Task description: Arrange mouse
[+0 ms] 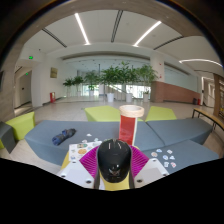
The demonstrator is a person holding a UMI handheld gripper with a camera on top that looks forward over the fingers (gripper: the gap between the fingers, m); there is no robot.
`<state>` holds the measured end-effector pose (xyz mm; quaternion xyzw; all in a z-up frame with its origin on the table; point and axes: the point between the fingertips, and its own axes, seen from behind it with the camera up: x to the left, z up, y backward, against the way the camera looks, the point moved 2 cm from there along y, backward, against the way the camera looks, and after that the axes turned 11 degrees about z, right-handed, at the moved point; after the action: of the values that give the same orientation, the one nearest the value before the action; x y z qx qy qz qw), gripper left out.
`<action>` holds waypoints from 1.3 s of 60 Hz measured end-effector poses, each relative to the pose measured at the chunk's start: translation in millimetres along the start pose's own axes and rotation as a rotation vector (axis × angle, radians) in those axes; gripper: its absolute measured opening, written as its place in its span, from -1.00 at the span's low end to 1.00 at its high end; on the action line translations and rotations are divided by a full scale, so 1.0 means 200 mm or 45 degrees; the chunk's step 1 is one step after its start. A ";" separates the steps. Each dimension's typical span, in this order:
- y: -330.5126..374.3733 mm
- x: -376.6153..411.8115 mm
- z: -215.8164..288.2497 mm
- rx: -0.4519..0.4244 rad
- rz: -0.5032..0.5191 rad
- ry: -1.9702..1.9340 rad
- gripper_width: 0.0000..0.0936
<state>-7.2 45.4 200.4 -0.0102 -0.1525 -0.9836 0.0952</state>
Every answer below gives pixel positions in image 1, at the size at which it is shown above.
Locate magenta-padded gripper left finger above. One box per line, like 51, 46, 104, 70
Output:
57, 145, 101, 190

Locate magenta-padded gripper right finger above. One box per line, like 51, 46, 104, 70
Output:
128, 144, 170, 190

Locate black computer mouse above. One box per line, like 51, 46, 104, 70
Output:
96, 138, 133, 184

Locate group of small stickers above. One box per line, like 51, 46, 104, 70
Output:
150, 148, 178, 169

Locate white sticker sheet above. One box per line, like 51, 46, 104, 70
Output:
68, 140, 103, 163

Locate grey upholstered bench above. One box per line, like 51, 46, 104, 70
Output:
141, 139, 221, 175
145, 117, 214, 147
24, 119, 156, 167

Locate lime green upholstered bench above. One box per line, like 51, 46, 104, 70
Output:
84, 105, 144, 123
4, 111, 36, 141
144, 105, 178, 123

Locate dark grey cube seat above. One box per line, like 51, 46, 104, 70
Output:
0, 120, 17, 154

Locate wooden bench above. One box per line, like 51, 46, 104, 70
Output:
191, 107, 224, 131

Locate row of potted green plants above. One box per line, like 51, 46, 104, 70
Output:
62, 61, 159, 103

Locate ceiling strip lights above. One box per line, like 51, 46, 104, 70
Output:
73, 12, 224, 68

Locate golden wall plaque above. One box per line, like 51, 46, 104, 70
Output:
49, 67, 59, 79

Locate black wall screen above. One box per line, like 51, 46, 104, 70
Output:
0, 69, 5, 93

